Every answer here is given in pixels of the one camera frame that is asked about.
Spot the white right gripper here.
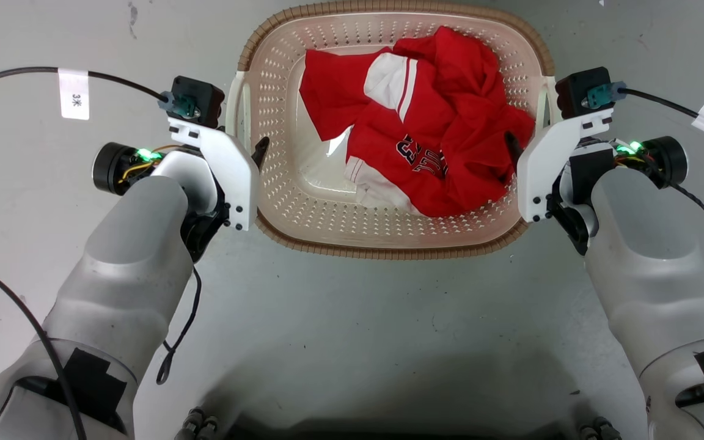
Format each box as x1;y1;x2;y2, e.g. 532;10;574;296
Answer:
503;109;617;256

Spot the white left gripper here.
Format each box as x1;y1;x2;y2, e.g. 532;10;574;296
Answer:
150;116;271;263

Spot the beige perforated plastic laundry basket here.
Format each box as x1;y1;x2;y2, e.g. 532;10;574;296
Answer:
225;0;558;261

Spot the red and white jersey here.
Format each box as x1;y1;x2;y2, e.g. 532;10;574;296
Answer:
299;26;537;218

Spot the white paper tag marked 3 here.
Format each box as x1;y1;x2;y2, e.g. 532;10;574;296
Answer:
58;68;90;121

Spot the black right camera cable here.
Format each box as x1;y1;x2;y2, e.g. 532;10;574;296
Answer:
620;87;704;146

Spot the black camera cable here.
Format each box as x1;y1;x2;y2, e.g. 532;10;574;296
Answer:
0;66;171;103
620;87;704;146

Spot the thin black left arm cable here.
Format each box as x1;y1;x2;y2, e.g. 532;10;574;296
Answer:
155;266;203;386

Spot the black left camera cable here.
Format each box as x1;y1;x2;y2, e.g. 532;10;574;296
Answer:
0;66;171;103

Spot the thick black cable on floor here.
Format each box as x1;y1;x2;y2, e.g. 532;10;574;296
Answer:
0;247;89;440

